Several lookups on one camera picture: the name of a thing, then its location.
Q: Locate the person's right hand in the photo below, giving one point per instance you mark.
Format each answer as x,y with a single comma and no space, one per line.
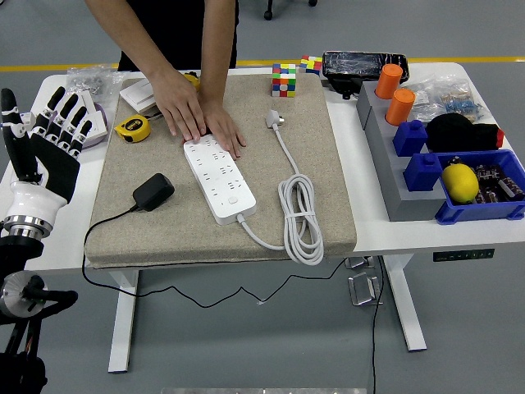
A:
180,108

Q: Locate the person's right forearm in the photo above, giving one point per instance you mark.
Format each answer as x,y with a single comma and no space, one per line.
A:
131,39

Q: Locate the blue plastic block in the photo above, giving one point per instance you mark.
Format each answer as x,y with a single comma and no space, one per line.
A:
409,139
422,172

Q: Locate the grey-brown mat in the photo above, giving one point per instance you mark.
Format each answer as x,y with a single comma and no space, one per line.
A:
172,238

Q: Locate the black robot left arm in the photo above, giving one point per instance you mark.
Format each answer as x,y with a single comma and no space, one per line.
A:
20,295

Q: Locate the purple bowl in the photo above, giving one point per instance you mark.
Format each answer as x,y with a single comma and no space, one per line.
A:
100,123

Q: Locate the black film-wrapped box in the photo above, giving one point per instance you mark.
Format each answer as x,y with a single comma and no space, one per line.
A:
352,65

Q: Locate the white wall socket panel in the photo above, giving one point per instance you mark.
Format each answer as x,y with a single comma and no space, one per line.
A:
97,125

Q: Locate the black fabric item red tip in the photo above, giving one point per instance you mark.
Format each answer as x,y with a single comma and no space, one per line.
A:
455,133

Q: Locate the dark electronic parts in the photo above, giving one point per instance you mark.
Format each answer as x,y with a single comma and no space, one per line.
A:
498,182

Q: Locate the clear bag blue parts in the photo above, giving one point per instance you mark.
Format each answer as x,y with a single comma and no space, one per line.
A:
461,102

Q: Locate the colourful puzzle cube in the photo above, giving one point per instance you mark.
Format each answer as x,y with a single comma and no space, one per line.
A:
284,81
310,65

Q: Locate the clear bag white parts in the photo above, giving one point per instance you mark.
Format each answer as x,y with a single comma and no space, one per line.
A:
426,102

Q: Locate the black table control panel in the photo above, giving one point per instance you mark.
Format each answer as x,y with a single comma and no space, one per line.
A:
463,255

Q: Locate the white three-pin plug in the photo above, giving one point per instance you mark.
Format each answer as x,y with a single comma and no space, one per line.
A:
274,119

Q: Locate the white blank panel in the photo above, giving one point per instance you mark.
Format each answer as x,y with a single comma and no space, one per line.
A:
88,98

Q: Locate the yellow tape measure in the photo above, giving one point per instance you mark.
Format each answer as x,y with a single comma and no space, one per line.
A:
132,129
192,79

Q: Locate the metal bracket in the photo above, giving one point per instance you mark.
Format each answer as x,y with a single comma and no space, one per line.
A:
364,289
359,262

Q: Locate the grey stepped block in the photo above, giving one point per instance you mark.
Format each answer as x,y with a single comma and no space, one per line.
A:
393,193

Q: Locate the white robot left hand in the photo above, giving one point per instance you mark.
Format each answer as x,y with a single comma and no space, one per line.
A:
45,164

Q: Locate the white wall switch panel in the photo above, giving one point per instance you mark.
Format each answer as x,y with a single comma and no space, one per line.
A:
137,93

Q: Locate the yellow lemon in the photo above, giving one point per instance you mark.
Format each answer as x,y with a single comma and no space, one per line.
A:
459,184

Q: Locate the person's left hand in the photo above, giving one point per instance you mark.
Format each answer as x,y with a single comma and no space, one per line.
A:
227,133

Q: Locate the clear bag metal screws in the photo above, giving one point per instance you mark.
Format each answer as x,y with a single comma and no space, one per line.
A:
88,82

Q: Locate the person's left forearm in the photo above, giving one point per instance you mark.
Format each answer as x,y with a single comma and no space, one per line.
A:
219,51

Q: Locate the black plug adapter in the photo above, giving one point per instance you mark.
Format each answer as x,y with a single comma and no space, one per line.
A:
153,192

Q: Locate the orange cylinder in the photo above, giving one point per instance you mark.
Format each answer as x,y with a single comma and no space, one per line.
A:
400,108
389,82

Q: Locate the person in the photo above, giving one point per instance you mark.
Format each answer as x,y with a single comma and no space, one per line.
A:
176,24

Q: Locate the white circuit breaker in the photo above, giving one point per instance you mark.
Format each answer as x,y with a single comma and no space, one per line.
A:
26,119

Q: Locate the white power strip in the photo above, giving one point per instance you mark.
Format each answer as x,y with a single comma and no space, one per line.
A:
221,184

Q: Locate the black chair base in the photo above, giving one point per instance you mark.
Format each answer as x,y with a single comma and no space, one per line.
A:
267,15

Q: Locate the blue plastic bin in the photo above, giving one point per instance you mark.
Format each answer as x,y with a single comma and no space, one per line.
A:
484,211

